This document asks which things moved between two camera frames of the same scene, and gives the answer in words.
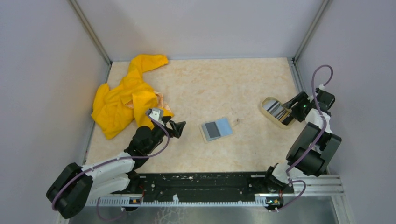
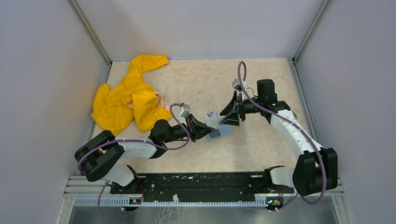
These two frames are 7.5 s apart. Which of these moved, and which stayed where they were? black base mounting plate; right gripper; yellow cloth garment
Moved: right gripper
Stayed: black base mounting plate; yellow cloth garment
